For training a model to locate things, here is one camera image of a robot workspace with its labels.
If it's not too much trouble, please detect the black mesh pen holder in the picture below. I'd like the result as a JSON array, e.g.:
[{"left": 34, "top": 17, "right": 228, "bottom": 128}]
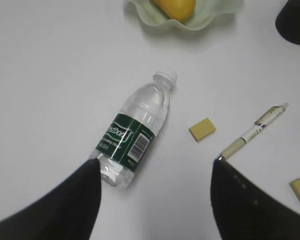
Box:
[{"left": 275, "top": 0, "right": 300, "bottom": 45}]

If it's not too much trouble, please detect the beige ballpoint pen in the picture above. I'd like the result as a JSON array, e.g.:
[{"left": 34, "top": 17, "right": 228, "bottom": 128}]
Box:
[{"left": 216, "top": 102, "right": 289, "bottom": 160}]

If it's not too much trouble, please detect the yellow eraser left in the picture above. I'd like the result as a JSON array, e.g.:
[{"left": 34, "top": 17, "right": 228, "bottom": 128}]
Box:
[{"left": 189, "top": 118, "right": 216, "bottom": 142}]

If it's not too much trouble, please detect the pale green wavy plate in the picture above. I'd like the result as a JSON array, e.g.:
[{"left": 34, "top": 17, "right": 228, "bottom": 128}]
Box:
[{"left": 127, "top": 0, "right": 244, "bottom": 31}]

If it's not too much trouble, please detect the clear water bottle green label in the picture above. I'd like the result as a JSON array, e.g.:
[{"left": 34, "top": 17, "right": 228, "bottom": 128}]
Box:
[{"left": 90, "top": 70, "right": 178, "bottom": 190}]

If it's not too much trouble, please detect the yellow mango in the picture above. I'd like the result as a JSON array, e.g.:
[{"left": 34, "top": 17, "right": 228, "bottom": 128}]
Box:
[{"left": 153, "top": 0, "right": 196, "bottom": 23}]

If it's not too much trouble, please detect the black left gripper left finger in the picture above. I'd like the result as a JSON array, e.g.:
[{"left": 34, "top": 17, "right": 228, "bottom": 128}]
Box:
[{"left": 0, "top": 159, "right": 102, "bottom": 240}]

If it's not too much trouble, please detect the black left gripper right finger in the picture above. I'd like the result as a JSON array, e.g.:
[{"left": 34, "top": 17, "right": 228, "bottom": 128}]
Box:
[{"left": 210, "top": 159, "right": 300, "bottom": 240}]

